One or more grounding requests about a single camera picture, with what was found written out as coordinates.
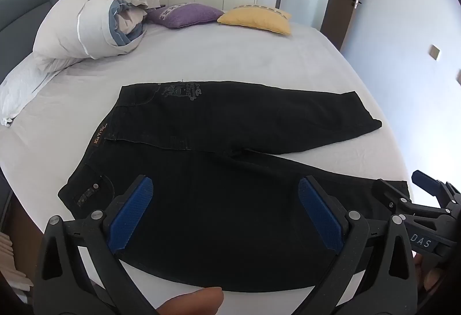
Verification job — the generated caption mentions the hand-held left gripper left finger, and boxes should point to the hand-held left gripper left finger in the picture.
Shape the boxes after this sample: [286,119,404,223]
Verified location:
[34,174,159,315]

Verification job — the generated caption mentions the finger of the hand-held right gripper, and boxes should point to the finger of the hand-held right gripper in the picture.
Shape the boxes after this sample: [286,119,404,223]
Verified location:
[411,170,461,209]
[372,178,414,215]

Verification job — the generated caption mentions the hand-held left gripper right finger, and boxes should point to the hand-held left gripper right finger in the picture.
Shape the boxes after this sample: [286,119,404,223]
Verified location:
[298,176,423,315]

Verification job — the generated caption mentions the black pants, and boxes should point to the black pants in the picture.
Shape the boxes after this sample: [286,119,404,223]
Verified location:
[58,80,411,293]

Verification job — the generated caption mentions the person's right hand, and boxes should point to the person's right hand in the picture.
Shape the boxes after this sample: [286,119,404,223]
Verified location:
[413,253,452,298]

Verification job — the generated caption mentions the person's left hand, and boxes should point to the person's left hand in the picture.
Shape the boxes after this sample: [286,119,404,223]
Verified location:
[156,286,224,315]

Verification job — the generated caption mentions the pale wooden slats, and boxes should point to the pale wooden slats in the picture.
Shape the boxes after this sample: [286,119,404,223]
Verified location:
[0,231,34,298]

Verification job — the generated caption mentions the white pillow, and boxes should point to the white pillow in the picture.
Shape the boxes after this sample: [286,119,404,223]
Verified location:
[0,55,66,127]

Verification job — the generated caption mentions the bed with white sheet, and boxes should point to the bed with white sheet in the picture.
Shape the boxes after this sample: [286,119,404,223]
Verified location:
[0,11,409,306]

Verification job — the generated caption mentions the folded beige duvet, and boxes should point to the folded beige duvet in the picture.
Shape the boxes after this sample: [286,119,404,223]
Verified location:
[32,0,161,71]

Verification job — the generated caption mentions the yellow cushion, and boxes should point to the yellow cushion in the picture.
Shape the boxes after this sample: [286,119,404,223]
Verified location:
[217,5,292,36]

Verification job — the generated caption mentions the purple cushion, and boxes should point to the purple cushion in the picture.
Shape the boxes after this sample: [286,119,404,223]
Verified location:
[147,3,224,29]

